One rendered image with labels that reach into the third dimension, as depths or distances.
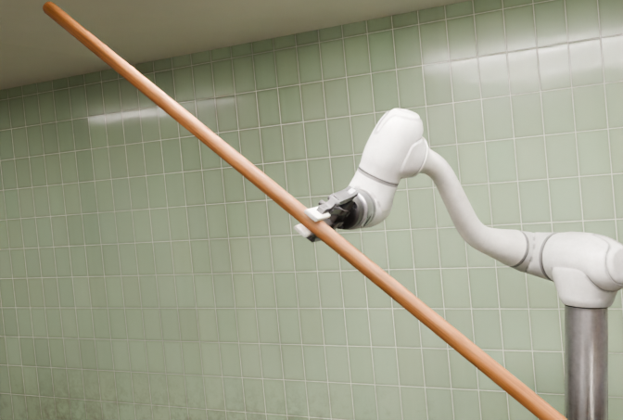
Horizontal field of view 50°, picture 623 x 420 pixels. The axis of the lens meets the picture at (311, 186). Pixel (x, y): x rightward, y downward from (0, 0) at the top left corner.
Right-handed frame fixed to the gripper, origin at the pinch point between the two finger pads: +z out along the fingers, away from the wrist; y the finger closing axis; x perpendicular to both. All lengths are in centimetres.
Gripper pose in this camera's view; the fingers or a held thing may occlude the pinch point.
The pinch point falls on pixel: (311, 221)
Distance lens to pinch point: 126.5
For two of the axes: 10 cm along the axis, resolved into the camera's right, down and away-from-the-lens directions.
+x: -7.6, -5.9, 2.8
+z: -3.9, 0.7, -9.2
